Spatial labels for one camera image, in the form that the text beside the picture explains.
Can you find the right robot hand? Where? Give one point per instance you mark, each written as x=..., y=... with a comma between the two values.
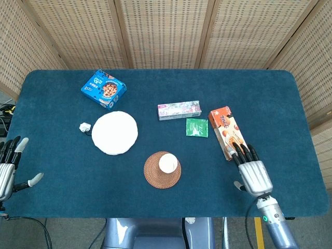
x=252, y=172

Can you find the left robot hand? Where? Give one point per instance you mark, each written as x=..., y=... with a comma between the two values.
x=9, y=166

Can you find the white floral paper cup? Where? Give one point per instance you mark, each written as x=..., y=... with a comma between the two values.
x=168, y=163

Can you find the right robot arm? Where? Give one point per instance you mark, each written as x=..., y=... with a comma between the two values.
x=278, y=223

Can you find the woven brown coaster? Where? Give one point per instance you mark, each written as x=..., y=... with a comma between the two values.
x=162, y=171

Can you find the white plate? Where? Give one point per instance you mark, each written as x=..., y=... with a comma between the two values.
x=114, y=132

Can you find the orange biscuit box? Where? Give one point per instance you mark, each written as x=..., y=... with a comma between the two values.
x=227, y=131

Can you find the green sachet packet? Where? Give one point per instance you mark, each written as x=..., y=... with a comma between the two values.
x=197, y=127

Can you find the crumpled white paper ball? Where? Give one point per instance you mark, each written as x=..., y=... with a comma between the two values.
x=84, y=127

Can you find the blue table cloth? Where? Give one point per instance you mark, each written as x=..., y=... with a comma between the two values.
x=166, y=145

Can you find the floral toothpaste box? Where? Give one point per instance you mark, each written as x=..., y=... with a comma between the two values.
x=179, y=110

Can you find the blue robot torso base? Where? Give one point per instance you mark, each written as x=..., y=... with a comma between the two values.
x=158, y=233

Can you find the blue cookie box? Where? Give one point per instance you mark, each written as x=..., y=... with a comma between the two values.
x=103, y=88

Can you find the woven folding screen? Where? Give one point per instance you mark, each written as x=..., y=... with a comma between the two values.
x=166, y=33

